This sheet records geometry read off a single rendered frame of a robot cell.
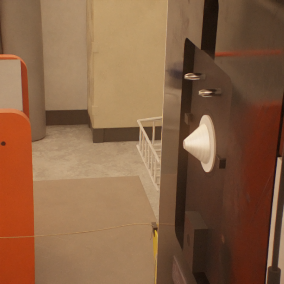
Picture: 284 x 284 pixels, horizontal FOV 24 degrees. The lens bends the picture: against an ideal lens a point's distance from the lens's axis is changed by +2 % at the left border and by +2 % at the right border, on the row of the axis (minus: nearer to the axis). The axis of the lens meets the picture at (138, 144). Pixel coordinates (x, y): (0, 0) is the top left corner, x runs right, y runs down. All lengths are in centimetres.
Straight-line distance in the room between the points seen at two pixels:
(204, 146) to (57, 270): 77
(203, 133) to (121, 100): 320
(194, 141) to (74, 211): 96
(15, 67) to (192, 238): 65
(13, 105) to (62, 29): 308
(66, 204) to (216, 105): 103
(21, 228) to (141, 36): 280
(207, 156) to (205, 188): 5
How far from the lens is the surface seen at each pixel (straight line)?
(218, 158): 64
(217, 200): 69
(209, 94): 66
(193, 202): 78
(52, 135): 412
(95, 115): 390
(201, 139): 69
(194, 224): 74
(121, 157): 378
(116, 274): 139
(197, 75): 71
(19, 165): 105
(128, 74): 385
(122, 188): 175
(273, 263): 49
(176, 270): 85
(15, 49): 385
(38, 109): 397
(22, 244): 111
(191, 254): 75
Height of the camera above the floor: 146
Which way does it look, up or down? 22 degrees down
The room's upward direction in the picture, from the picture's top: 2 degrees clockwise
